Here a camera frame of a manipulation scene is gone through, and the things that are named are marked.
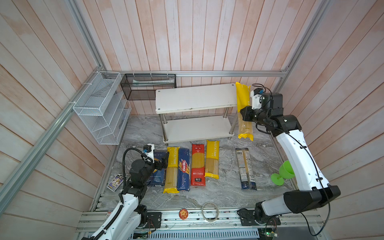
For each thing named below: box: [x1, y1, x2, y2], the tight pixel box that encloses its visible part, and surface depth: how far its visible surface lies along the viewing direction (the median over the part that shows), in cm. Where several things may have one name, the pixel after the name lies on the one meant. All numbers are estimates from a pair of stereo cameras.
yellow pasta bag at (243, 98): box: [235, 82, 254, 142], surface depth 72 cm
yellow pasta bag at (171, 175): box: [163, 146, 180, 194], surface depth 88 cm
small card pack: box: [106, 173, 124, 192], surface depth 85 cm
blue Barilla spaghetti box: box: [177, 147, 191, 191], surface depth 89 cm
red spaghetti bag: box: [191, 144, 206, 187], surface depth 92 cm
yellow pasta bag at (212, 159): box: [205, 140, 220, 180], surface depth 95 cm
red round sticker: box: [179, 208, 189, 220], surface depth 77 cm
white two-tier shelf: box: [155, 83, 238, 146], surface depth 90 cm
